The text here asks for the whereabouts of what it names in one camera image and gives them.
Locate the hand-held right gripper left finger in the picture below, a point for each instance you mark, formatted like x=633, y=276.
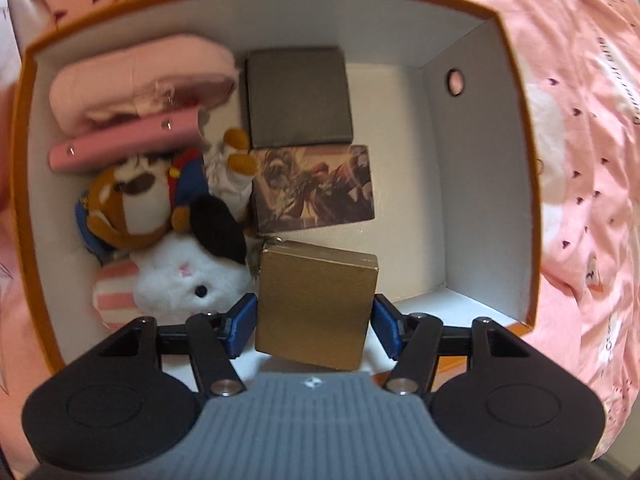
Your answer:
x=241, y=327

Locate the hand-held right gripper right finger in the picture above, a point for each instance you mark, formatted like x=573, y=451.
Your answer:
x=387, y=327

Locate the picture printed box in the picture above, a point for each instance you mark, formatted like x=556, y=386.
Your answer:
x=310, y=190

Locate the dark grey box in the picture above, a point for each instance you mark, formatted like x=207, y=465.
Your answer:
x=300, y=100

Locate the white plush toy black ear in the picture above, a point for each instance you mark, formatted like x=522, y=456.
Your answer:
x=170, y=270

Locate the pink cylindrical case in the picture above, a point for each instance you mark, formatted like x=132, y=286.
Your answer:
x=125, y=142

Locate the gold box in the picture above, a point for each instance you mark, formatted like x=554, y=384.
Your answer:
x=315, y=305

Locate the white cardboard box orange rim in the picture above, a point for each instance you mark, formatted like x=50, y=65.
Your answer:
x=425, y=185

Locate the pink printed blanket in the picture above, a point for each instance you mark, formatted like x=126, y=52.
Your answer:
x=575, y=85

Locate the brown dog plush toy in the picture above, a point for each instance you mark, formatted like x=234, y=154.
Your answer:
x=130, y=205

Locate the pink cloth pouch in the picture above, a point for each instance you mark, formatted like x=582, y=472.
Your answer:
x=140, y=70

